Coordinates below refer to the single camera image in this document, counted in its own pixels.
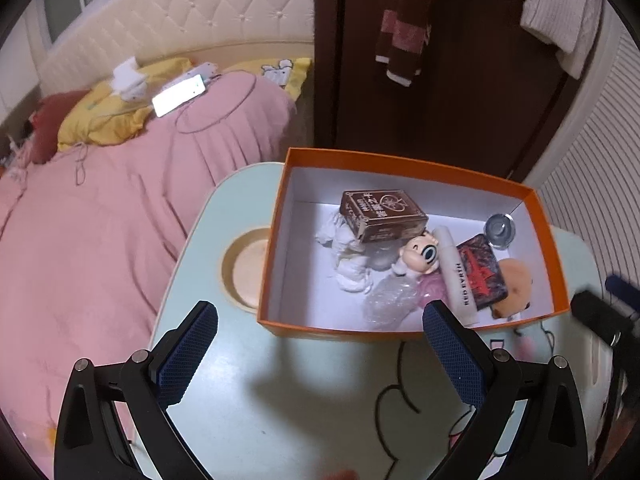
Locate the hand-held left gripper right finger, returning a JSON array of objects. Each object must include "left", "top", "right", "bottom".
[{"left": 422, "top": 300, "right": 588, "bottom": 480}]

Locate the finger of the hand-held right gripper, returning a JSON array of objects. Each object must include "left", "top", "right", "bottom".
[
  {"left": 571, "top": 290, "right": 636, "bottom": 346},
  {"left": 605, "top": 274, "right": 640, "bottom": 311}
]

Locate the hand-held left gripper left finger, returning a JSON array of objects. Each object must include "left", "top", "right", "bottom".
[{"left": 54, "top": 301, "right": 219, "bottom": 480}]

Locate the orange cardboard box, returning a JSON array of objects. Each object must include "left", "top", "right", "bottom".
[{"left": 256, "top": 147, "right": 571, "bottom": 342}]

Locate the pink round container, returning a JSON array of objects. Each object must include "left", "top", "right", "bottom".
[{"left": 417, "top": 277, "right": 447, "bottom": 308}]

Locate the brown plush toy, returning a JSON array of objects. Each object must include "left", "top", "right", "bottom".
[{"left": 492, "top": 258, "right": 535, "bottom": 320}]

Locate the clear bubble plastic bag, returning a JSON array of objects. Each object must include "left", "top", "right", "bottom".
[{"left": 362, "top": 277, "right": 423, "bottom": 331}]

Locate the white cosmetic tube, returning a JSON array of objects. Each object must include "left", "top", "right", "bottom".
[{"left": 432, "top": 226, "right": 478, "bottom": 328}]

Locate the dark red marbled wallet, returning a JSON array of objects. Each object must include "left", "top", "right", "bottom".
[{"left": 455, "top": 233, "right": 508, "bottom": 309}]

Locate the big-eyed doll figure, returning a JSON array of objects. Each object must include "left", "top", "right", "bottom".
[{"left": 391, "top": 232, "right": 441, "bottom": 278}]

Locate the shiny silver metal cup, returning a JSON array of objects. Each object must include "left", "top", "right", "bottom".
[{"left": 484, "top": 212, "right": 517, "bottom": 250}]

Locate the white tissue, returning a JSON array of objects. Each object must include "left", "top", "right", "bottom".
[{"left": 316, "top": 210, "right": 373, "bottom": 295}]

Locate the brown printed small box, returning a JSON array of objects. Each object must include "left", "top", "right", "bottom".
[{"left": 340, "top": 189, "right": 429, "bottom": 244}]

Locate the light blue desktop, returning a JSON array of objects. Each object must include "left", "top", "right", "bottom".
[{"left": 150, "top": 161, "right": 608, "bottom": 480}]

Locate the person's white fleece clothing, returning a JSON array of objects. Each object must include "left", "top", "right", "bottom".
[{"left": 582, "top": 332, "right": 618, "bottom": 461}]

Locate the white slatted panel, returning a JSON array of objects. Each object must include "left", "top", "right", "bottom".
[{"left": 537, "top": 35, "right": 640, "bottom": 281}]

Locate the pink blanket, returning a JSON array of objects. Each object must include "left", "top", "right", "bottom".
[{"left": 0, "top": 71, "right": 296, "bottom": 478}]

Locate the dark brown wooden door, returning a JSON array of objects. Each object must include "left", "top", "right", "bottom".
[{"left": 314, "top": 0, "right": 608, "bottom": 183}]

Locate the plain yellow pillow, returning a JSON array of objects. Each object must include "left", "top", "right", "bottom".
[{"left": 56, "top": 56, "right": 193, "bottom": 152}]

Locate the smartphone with lit screen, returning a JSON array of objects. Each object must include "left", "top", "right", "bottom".
[{"left": 151, "top": 74, "right": 207, "bottom": 118}]

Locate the white round gadget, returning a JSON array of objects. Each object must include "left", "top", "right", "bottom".
[{"left": 116, "top": 80, "right": 148, "bottom": 105}]

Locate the dark red pillow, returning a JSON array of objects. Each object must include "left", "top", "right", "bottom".
[{"left": 27, "top": 90, "right": 98, "bottom": 163}]

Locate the white knitted sweater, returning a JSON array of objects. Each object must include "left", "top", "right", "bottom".
[{"left": 510, "top": 0, "right": 606, "bottom": 80}]

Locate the white power strip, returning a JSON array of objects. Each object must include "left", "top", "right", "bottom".
[{"left": 170, "top": 61, "right": 218, "bottom": 86}]

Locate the small white box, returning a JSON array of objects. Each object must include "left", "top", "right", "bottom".
[{"left": 112, "top": 56, "right": 141, "bottom": 86}]

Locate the yellow pillow with cartoon print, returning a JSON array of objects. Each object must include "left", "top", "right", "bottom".
[{"left": 222, "top": 56, "right": 312, "bottom": 101}]

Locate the red striped scarf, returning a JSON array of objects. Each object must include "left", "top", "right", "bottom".
[{"left": 375, "top": 0, "right": 436, "bottom": 85}]

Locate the cream tufted headboard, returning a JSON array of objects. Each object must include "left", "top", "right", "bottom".
[{"left": 37, "top": 0, "right": 316, "bottom": 96}]

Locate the glass window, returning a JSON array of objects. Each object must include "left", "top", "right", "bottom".
[{"left": 40, "top": 0, "right": 111, "bottom": 46}]

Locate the thin looped cable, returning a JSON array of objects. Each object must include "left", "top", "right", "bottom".
[{"left": 175, "top": 72, "right": 258, "bottom": 136}]

